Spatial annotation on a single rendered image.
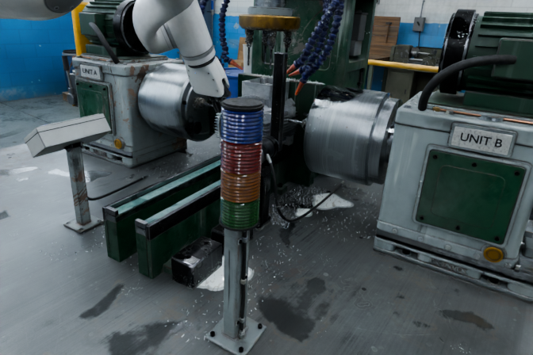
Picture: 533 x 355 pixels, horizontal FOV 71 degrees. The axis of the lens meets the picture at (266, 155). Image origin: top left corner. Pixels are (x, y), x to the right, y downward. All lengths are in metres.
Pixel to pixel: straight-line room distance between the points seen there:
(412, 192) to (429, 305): 0.24
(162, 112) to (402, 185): 0.76
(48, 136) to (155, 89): 0.43
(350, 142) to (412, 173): 0.16
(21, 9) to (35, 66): 6.20
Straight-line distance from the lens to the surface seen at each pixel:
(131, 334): 0.76
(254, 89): 1.13
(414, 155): 0.88
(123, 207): 0.89
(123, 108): 1.37
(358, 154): 0.92
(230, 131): 0.51
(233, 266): 0.62
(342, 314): 0.79
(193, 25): 0.92
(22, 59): 6.68
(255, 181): 0.54
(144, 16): 0.85
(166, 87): 1.24
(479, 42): 0.90
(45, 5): 0.54
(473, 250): 0.94
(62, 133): 0.96
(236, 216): 0.55
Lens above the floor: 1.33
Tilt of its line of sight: 20 degrees down
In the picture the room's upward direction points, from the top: 3 degrees clockwise
